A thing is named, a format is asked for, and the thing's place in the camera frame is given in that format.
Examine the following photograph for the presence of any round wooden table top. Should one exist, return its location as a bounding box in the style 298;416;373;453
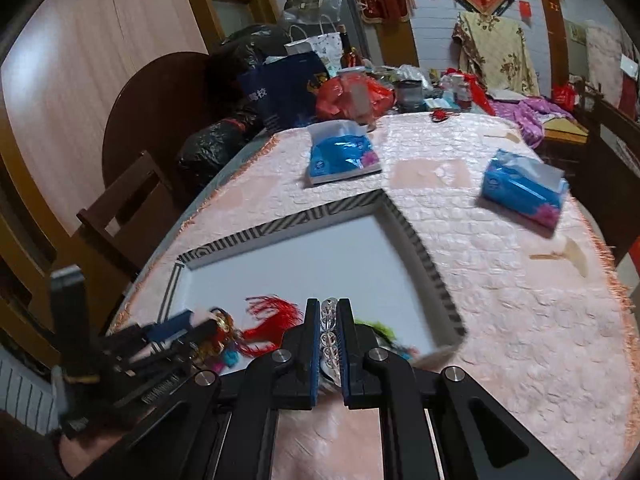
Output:
102;52;216;196

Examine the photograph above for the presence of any blue tissue pack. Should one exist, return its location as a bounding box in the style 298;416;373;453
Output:
306;120;383;187
480;149;571;236

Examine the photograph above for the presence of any red plastic bag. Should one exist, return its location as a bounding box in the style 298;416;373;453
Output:
316;72;396;126

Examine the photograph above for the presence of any dark blue paper bag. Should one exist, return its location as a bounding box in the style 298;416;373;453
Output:
237;50;331;133

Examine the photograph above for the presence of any black plastic bag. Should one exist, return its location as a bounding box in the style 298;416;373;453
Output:
207;25;296;121
177;117;261;186

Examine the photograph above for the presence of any dark wooden chair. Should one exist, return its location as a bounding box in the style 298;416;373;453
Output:
77;150;176;281

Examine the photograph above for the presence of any dark glass bottle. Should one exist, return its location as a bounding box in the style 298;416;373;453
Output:
337;25;361;68

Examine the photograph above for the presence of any light wooden wardrobe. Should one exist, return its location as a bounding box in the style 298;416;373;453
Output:
0;0;211;241

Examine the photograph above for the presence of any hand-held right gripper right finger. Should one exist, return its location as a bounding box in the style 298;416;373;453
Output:
337;299;576;480

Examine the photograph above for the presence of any pink textured tablecloth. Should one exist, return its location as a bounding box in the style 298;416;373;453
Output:
107;110;640;480

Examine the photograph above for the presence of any clear bead bracelet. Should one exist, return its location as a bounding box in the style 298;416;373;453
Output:
320;297;346;391

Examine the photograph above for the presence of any clear plastic container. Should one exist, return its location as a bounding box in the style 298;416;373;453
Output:
339;66;373;121

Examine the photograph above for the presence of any white radiator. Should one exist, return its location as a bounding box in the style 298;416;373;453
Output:
0;350;61;431

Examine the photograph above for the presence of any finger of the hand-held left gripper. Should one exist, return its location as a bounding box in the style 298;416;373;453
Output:
160;321;223;361
142;310;197;343

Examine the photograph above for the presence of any red can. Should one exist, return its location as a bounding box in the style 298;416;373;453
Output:
445;72;473;111

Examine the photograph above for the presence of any dark wooden furniture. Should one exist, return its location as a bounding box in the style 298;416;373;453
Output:
542;85;640;266

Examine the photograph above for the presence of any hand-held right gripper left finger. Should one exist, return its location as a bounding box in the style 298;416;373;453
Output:
115;297;321;480

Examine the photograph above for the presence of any person's left forearm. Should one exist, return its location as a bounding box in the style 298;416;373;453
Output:
50;410;151;480

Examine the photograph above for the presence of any white dotted paper bag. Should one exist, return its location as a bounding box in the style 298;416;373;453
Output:
285;15;346;76

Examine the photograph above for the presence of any floral beige cloth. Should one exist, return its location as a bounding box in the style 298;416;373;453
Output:
452;12;541;98

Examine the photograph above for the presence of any red knot tassel ornament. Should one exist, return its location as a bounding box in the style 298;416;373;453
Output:
200;296;303;361

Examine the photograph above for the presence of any striped cardboard tray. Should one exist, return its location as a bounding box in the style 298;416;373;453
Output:
157;191;468;361

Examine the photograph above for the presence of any dark round pot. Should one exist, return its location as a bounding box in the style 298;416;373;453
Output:
395;80;426;111

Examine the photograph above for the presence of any purple cloth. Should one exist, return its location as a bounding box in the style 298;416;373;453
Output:
487;95;576;146

